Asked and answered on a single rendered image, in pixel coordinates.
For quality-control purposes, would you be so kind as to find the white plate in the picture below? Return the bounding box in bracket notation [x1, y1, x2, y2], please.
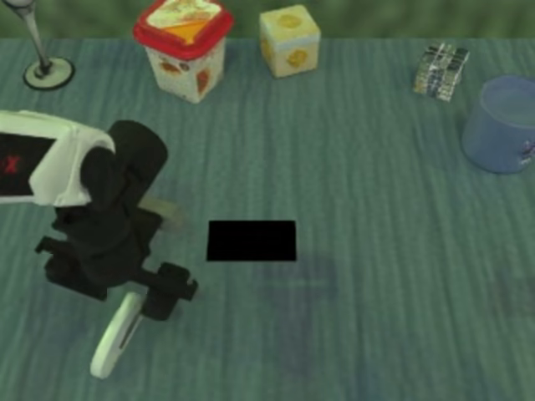
[89, 291, 145, 380]

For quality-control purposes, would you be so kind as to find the black rectangle patch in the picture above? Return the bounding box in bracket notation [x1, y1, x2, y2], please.
[206, 220, 298, 263]

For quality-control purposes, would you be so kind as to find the beige block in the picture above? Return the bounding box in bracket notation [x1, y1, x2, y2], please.
[140, 195, 186, 231]

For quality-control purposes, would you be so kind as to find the clear wine glass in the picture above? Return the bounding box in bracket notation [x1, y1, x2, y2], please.
[7, 0, 77, 90]

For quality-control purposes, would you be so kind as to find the white container with red lid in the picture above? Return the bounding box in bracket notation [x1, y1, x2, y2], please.
[132, 0, 235, 104]

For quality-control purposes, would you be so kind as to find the white and yellow cube box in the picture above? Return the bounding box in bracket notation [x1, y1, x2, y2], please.
[258, 3, 322, 79]

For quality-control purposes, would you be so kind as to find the mirrored silver puzzle cube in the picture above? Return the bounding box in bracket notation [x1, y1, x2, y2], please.
[412, 41, 471, 104]

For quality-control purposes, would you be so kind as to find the translucent blue cup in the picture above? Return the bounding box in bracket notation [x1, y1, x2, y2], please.
[461, 74, 535, 175]

